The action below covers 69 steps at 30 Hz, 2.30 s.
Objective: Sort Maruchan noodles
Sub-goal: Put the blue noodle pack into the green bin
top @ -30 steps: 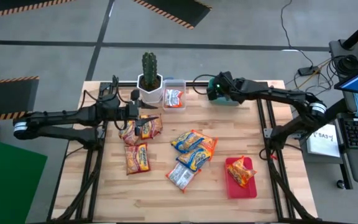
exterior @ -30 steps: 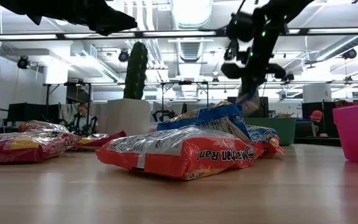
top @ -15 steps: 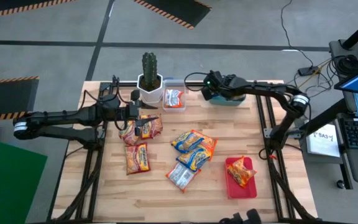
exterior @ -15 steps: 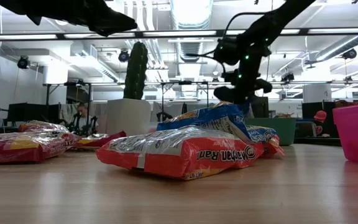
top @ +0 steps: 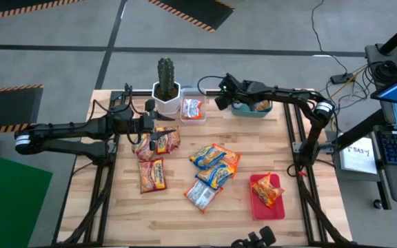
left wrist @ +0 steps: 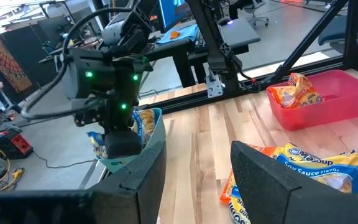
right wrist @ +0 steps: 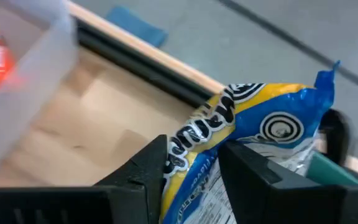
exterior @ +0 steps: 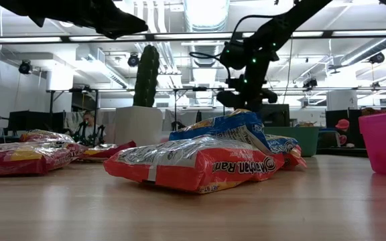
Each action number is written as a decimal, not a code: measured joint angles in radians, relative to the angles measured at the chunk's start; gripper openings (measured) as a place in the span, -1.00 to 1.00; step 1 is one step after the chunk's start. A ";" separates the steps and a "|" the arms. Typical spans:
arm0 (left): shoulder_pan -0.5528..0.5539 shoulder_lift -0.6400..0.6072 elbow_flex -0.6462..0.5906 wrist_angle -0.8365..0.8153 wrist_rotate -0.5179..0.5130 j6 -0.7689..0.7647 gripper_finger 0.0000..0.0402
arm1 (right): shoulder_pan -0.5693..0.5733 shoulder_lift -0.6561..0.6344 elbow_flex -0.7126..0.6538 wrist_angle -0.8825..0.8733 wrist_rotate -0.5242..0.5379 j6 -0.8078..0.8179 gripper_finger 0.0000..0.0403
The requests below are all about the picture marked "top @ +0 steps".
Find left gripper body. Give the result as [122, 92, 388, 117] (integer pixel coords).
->
[131, 99, 158, 152]

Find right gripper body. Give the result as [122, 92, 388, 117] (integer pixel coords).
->
[214, 72, 253, 112]

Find red Maruchan noodle packet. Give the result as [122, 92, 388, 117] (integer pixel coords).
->
[137, 157, 168, 195]
[131, 133, 155, 162]
[251, 172, 285, 209]
[154, 125, 182, 155]

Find orange Maruchan noodle packet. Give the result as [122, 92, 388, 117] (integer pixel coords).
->
[212, 143, 243, 179]
[181, 98, 205, 121]
[183, 178, 224, 214]

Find blue Maruchan noodle packet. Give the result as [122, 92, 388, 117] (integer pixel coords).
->
[194, 162, 236, 191]
[252, 99, 272, 113]
[189, 144, 227, 170]

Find clear plastic bin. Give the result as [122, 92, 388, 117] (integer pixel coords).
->
[179, 87, 208, 125]

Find teal plastic bin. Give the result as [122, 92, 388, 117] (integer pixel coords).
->
[230, 98, 274, 119]

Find green cactus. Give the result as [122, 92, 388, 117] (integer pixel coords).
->
[156, 56, 176, 101]

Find black hazard-striped floor mat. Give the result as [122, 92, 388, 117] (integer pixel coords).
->
[0, 0, 86, 23]
[0, 83, 44, 135]
[145, 0, 236, 34]

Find red plastic bin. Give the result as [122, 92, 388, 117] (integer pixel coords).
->
[249, 173, 286, 221]

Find black power adapter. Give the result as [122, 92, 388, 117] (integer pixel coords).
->
[329, 72, 355, 85]

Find white paper sheet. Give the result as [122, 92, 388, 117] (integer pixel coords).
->
[338, 136, 378, 176]

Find green floor mat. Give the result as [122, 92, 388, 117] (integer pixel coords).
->
[0, 148, 54, 248]

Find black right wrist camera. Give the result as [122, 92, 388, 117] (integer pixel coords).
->
[218, 78, 236, 96]

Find black leader arm handle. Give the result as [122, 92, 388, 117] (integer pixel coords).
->
[230, 225, 278, 248]

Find coiled black cables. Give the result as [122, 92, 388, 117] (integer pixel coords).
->
[369, 59, 397, 83]

